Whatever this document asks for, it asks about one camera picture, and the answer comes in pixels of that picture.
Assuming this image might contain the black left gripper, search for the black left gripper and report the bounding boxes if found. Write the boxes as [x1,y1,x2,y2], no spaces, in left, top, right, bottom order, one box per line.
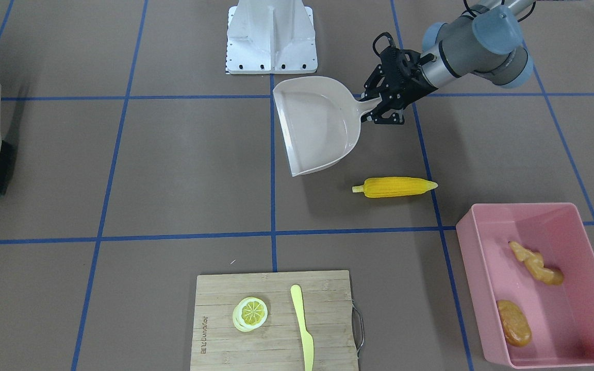
[361,31,434,125]

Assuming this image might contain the beige plastic dustpan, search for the beige plastic dustpan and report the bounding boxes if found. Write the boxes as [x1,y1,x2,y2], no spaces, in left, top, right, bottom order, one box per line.
[273,76,382,177]

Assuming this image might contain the yellow toy corn cob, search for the yellow toy corn cob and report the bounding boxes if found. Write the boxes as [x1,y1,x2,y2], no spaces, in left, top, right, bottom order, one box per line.
[352,177,438,199]

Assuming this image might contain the tan toy ginger root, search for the tan toy ginger root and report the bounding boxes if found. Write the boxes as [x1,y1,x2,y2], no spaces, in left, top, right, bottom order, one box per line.
[508,241,564,286]

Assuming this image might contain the brown toy potato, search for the brown toy potato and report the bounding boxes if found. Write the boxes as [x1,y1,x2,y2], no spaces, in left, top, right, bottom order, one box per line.
[497,300,532,347]

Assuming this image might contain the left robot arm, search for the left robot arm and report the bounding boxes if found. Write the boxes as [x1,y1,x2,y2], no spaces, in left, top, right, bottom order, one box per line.
[360,1,537,125]

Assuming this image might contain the pink plastic bin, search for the pink plastic bin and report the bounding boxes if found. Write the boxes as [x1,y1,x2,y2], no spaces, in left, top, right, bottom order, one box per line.
[456,203,594,369]

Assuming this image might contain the yellow plastic knife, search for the yellow plastic knife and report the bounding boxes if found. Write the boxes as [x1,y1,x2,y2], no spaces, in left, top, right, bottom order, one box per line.
[290,284,315,370]

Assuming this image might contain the yellow lemon slice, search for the yellow lemon slice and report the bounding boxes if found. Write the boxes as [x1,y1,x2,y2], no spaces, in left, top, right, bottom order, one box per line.
[233,297,269,332]

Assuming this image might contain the wooden cutting board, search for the wooden cutting board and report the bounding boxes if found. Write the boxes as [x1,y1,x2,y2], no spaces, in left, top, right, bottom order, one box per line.
[189,270,359,370]

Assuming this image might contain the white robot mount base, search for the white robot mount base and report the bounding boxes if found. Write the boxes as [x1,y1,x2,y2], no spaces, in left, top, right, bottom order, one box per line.
[225,1,318,75]

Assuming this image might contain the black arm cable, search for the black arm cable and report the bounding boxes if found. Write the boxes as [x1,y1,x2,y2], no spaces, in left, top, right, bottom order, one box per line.
[463,0,536,21]

